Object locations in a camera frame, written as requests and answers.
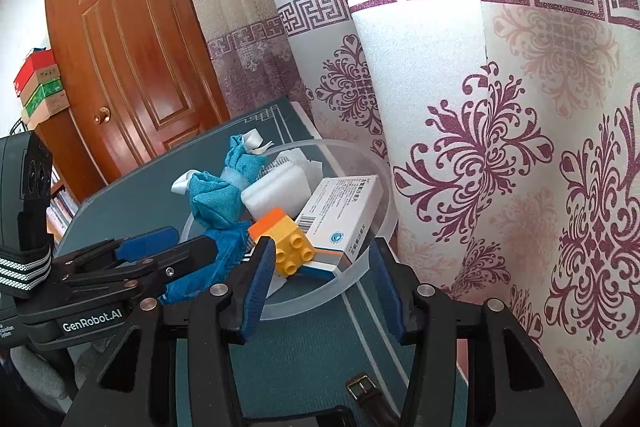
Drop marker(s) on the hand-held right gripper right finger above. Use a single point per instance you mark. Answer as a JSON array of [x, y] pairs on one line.
[[387, 287]]

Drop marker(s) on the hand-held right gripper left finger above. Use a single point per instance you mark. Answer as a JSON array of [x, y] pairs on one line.
[[257, 287]]

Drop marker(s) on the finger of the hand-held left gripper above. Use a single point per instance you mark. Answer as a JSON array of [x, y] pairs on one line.
[[150, 241], [195, 252]]

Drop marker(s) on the orange and yellow building block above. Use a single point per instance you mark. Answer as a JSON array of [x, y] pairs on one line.
[[292, 247]]

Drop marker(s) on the teal cloth with white ribbon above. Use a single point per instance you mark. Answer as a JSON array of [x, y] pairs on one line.
[[215, 202]]

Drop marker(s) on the clear plastic bowl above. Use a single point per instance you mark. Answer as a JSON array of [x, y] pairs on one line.
[[320, 302]]

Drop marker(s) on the wooden bookshelf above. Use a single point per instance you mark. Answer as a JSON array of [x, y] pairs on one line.
[[62, 187]]

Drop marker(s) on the rows of books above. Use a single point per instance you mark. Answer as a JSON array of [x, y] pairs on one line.
[[59, 212]]

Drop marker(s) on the brown cardboard box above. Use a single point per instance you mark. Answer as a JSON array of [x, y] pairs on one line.
[[50, 109]]

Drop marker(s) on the white medicine box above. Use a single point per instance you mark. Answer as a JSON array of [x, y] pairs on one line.
[[345, 207]]

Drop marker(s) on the green box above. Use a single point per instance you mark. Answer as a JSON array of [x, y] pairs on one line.
[[42, 97]]

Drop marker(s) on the white sponge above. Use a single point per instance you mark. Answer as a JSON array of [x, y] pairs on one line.
[[275, 194]]

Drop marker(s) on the brass door knob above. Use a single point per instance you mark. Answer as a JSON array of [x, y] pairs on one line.
[[102, 114]]

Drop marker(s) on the red box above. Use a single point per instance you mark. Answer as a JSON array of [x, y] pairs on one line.
[[32, 64]]

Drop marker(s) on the grey chair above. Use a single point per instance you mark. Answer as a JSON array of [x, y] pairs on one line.
[[35, 372]]

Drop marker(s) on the wooden door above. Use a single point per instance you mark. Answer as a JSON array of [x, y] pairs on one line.
[[140, 32]]

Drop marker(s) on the white and purple patterned curtain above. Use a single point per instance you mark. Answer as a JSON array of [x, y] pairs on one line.
[[500, 57]]

